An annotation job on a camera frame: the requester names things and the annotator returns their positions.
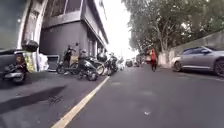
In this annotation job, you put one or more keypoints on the grey building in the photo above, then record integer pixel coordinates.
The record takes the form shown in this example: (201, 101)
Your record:
(66, 30)

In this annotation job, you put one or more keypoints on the dark scooter with box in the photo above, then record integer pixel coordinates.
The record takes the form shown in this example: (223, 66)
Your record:
(15, 65)

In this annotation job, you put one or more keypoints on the grey concrete wall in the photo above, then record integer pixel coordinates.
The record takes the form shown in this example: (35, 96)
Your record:
(193, 45)

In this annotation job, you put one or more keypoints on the row of parked scooters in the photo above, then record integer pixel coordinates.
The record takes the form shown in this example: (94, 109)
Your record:
(87, 66)

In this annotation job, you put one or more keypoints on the row of trees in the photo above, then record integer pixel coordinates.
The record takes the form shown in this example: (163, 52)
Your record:
(166, 20)

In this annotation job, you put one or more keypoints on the dark vehicle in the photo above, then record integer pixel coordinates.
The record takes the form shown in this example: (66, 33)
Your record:
(129, 63)

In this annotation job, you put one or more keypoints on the person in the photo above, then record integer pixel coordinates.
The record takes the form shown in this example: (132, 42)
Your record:
(153, 59)

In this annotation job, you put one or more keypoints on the silver car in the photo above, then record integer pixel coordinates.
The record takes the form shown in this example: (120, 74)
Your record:
(200, 58)

